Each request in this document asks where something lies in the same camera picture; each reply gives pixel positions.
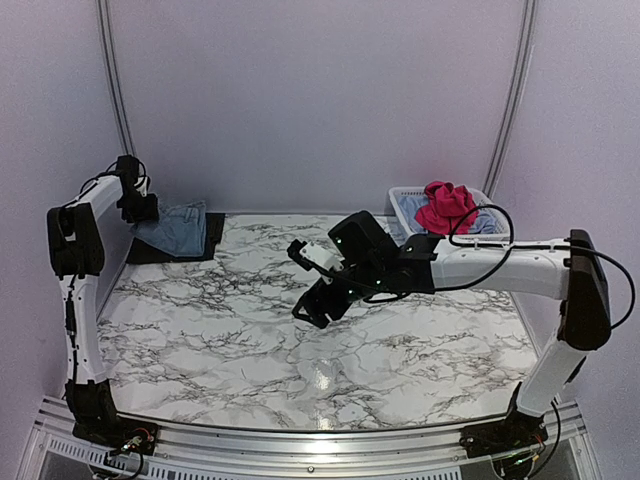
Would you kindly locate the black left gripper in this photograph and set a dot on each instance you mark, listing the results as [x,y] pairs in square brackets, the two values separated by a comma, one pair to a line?
[150,211]

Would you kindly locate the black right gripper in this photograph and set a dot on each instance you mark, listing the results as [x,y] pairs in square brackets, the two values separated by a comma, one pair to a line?
[311,300]

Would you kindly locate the black pinstriped shirt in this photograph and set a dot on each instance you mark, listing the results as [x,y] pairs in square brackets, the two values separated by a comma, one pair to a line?
[141,253]

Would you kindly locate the grey denim jeans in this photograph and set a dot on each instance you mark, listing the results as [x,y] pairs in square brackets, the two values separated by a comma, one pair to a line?
[180,230]

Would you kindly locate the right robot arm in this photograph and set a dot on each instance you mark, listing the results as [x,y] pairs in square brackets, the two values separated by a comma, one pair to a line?
[369,266]

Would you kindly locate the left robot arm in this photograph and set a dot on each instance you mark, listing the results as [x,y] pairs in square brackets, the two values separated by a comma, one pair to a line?
[77,258]

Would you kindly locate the white plastic laundry basket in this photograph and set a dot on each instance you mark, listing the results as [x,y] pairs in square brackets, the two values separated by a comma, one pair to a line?
[396,191]

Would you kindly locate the red garment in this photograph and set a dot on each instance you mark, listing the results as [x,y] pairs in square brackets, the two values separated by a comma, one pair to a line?
[448,206]

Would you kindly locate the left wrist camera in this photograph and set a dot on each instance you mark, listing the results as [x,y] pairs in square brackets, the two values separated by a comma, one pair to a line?
[141,185]

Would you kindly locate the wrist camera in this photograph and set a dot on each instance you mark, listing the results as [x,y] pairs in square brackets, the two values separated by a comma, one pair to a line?
[311,256]
[141,185]

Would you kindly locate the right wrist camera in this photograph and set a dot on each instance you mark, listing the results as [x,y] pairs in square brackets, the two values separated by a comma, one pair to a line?
[311,256]

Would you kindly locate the aluminium front rail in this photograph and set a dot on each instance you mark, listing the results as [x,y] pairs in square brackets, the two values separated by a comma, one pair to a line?
[185,451]

